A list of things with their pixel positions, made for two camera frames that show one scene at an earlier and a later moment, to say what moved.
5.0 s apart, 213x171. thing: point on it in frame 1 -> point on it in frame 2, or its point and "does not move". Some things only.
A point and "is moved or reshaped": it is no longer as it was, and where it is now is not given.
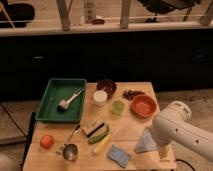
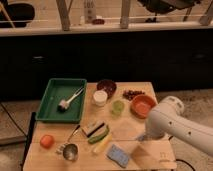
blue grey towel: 145,143 is moved or reshaped
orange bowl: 143,106 does not move
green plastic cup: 117,107 does not move
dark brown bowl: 106,85 does not move
